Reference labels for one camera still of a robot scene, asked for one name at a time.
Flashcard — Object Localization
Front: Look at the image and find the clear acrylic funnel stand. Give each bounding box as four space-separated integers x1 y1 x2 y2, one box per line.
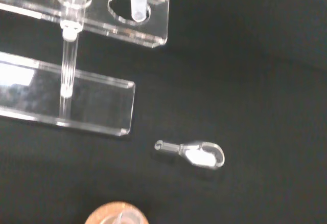
0 0 170 137

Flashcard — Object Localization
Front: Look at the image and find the cork ring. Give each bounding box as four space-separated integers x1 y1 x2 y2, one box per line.
84 201 150 224

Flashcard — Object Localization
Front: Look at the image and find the clear round-bottom flask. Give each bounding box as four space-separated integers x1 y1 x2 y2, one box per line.
101 207 144 224

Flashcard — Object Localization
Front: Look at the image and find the black bench cloth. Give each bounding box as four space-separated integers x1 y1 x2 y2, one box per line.
0 0 327 224

